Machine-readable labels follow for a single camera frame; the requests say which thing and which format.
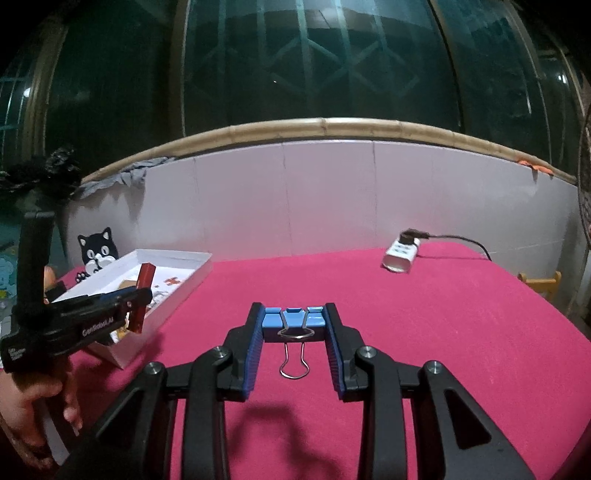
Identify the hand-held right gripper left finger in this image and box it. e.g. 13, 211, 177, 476
60, 302, 266, 480

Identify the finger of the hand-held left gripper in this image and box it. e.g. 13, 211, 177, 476
121, 287, 154, 310
52, 289, 138, 306

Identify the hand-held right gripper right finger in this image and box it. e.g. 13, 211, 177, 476
323, 302, 536, 480

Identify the small red box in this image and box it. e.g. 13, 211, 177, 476
127, 263, 158, 334

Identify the blue binder clip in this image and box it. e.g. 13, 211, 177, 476
261, 305, 329, 380

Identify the white cardboard box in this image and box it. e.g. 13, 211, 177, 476
51, 249, 213, 370

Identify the person's left hand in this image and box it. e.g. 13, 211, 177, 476
0, 355, 85, 469

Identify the black cat sticker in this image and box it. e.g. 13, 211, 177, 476
76, 227, 120, 283

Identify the pink table cloth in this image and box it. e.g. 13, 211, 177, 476
55, 242, 591, 480

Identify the white power strip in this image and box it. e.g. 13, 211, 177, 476
381, 237, 421, 274

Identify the grey cloth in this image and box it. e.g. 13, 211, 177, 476
69, 157, 176, 201

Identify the black fuzzy object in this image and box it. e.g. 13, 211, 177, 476
0, 145, 84, 201

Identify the wooden chair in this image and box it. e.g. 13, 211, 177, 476
517, 271, 563, 296

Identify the bamboo window ledge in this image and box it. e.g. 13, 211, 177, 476
78, 117, 580, 185

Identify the orange cloth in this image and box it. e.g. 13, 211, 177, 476
517, 159, 555, 175

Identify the glass window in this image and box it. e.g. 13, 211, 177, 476
0, 0, 591, 185

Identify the black power cable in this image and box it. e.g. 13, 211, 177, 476
427, 234, 492, 260

